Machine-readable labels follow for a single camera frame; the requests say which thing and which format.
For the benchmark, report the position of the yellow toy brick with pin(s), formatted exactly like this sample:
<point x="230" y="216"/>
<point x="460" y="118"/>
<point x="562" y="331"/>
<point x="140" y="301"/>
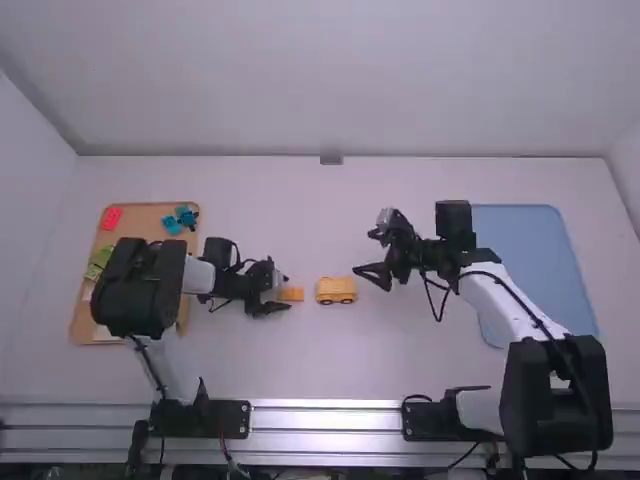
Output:
<point x="292" y="294"/>

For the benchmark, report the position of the tan tray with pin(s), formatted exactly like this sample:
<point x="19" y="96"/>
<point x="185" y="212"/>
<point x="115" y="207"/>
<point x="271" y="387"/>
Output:
<point x="145" y="220"/>

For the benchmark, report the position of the red toy brick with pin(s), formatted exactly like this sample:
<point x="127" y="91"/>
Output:
<point x="113" y="219"/>

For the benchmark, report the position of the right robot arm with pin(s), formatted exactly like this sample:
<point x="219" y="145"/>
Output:
<point x="500" y="300"/>

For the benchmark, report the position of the blue mat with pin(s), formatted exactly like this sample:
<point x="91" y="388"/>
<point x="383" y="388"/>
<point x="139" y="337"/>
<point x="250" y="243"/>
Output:
<point x="540" y="250"/>

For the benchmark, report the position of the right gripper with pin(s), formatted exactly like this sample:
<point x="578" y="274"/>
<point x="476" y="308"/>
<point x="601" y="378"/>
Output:
<point x="407" y="255"/>

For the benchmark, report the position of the silver rails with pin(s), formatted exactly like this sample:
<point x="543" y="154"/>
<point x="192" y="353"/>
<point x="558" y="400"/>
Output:
<point x="325" y="425"/>

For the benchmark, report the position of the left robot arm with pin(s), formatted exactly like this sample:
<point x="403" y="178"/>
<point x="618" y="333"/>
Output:
<point x="135" y="285"/>

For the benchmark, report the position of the yellow toy car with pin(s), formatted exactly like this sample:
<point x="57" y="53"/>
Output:
<point x="336" y="289"/>

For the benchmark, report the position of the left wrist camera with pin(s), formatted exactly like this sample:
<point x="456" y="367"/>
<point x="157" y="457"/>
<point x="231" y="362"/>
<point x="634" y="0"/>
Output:
<point x="276" y="279"/>

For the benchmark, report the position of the green toy brick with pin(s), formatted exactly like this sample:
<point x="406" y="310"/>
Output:
<point x="94" y="272"/>
<point x="104" y="256"/>

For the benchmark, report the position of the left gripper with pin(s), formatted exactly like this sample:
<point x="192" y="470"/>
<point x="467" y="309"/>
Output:
<point x="259" y="285"/>

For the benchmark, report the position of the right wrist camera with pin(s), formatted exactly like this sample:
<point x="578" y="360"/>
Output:
<point x="385" y="217"/>

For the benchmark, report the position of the teal toy brick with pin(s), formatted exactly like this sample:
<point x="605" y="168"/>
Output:
<point x="171" y="225"/>
<point x="186" y="216"/>

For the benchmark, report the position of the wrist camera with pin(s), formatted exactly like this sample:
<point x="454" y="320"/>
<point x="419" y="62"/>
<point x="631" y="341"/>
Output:
<point x="385" y="217"/>
<point x="276" y="279"/>

